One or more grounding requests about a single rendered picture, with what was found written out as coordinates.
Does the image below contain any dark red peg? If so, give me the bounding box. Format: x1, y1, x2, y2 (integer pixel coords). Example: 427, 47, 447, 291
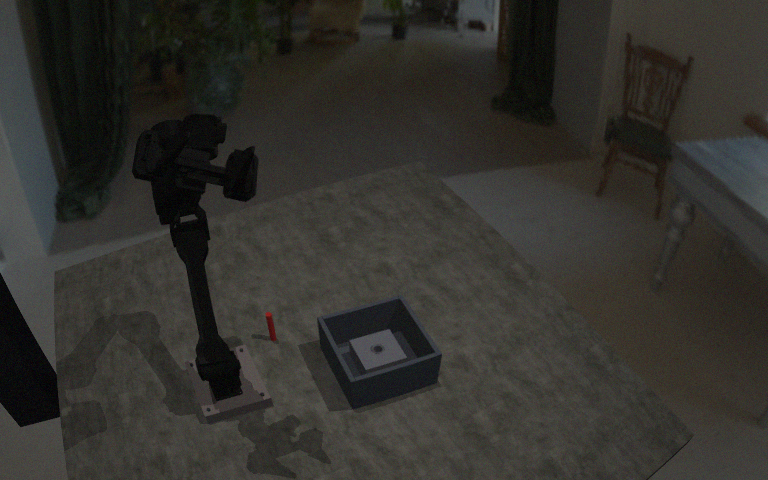
265, 312, 276, 341

